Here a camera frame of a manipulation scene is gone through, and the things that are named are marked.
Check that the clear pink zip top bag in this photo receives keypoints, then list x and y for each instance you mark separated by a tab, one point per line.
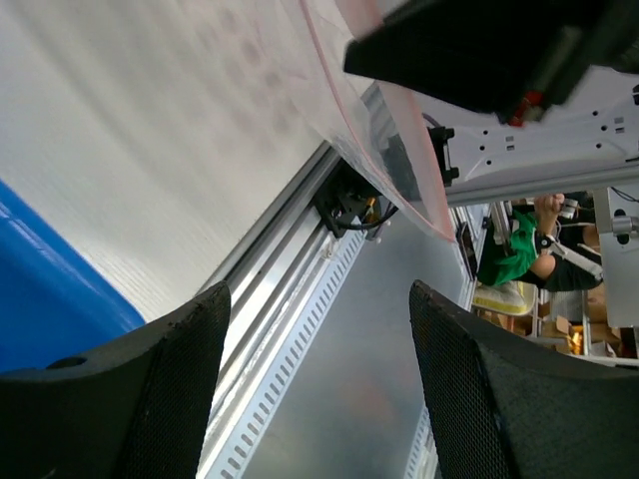
379	128

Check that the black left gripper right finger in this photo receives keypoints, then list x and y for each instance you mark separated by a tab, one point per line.
501	406

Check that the person in green shirt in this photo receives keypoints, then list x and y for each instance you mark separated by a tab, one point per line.
553	244

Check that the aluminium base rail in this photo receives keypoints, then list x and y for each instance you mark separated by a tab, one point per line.
347	413

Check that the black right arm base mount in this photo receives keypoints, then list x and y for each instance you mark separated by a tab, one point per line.
347	202

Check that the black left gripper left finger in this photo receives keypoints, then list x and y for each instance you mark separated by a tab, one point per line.
135	407

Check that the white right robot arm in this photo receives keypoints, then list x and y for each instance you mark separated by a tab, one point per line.
601	138

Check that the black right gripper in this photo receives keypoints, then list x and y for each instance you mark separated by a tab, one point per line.
511	59

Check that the blue plastic bin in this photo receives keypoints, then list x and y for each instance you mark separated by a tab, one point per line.
54	304

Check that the slotted white cable duct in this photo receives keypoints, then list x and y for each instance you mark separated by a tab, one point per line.
243	412

